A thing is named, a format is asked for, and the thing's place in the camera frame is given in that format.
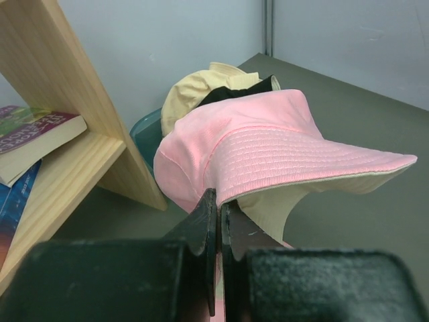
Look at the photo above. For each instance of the black hat in basin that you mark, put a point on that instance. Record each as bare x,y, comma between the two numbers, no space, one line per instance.
222,93

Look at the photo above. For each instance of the beige bucket hat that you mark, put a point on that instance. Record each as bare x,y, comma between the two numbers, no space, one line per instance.
187,93

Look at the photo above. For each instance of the green purple paperback book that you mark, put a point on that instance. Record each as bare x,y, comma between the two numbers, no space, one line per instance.
28,134

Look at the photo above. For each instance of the teal plastic basin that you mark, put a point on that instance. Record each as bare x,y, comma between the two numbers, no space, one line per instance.
147,135

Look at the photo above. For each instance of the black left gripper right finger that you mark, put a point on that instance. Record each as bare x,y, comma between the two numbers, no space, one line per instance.
264,281

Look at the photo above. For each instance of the blue orange paperback book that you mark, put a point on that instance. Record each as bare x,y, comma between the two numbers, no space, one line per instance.
13,202

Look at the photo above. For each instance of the wooden bookshelf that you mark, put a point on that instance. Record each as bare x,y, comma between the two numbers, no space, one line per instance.
43,61

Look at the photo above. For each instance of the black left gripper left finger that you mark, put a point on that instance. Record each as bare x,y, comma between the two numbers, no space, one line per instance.
169,279

